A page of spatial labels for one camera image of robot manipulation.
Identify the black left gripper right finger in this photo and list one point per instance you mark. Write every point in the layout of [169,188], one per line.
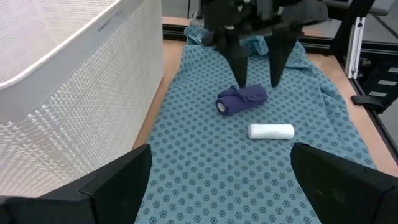
[348,193]

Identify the white mesh basket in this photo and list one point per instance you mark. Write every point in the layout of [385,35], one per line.
[77,93]

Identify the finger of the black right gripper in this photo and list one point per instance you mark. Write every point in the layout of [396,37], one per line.
[236,56]
[280,56]

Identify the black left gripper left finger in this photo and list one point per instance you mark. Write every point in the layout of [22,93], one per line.
[77,202]

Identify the aluminium frame upright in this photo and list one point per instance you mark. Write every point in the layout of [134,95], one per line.
[356,46]

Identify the white gauze roll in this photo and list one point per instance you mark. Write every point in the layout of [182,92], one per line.
[270,131]

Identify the black unit with white labels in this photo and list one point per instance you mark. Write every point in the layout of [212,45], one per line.
[382,77]

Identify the blue patterned hospital gown cloth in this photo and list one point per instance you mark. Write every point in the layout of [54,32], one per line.
[217,174]

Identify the purple bandage roll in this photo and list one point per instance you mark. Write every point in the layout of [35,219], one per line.
[242,101]

